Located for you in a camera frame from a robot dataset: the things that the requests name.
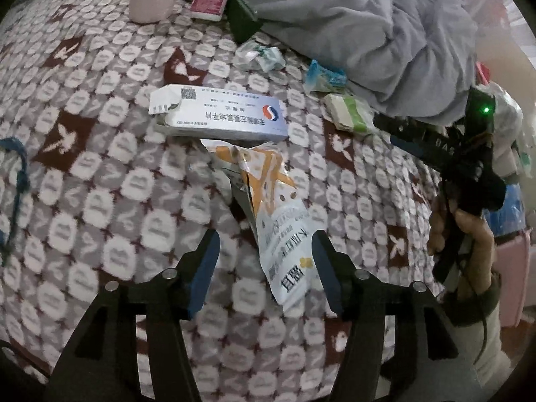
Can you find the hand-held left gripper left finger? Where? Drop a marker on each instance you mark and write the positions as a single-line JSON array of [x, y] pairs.
[[207, 259]]

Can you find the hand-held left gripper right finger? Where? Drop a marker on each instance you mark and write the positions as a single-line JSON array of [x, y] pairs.
[[326, 264]]

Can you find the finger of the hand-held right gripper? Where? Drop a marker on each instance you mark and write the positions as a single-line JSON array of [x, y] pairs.
[[418, 150], [410, 127]]

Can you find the orange and white snack wrapper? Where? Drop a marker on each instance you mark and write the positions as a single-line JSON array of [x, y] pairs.
[[280, 234]]

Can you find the pink bin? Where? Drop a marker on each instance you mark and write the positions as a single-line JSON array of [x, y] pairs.
[[515, 280]]

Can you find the person's right forearm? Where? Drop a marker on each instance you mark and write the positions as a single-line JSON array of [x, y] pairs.
[[481, 335]]

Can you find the clear plastic bin bag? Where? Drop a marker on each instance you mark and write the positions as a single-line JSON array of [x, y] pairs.
[[508, 125]]

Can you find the blue patterned packet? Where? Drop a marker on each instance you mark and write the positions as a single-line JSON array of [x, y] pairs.
[[508, 209]]

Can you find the green and white tissue pack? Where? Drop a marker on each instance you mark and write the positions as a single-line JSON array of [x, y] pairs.
[[349, 113]]

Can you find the crumpled teal wrapper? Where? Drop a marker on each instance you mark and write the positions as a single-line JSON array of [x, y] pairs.
[[324, 76]]

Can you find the grey quilt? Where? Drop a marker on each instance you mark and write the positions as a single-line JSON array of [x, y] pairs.
[[356, 21]]

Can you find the white and blue medicine box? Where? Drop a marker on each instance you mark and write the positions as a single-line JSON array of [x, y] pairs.
[[226, 113]]

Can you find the crumpled clear wrapper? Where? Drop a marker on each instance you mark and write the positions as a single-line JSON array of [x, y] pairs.
[[259, 56]]

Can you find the dark green box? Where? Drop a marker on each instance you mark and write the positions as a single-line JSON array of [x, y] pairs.
[[243, 19]]

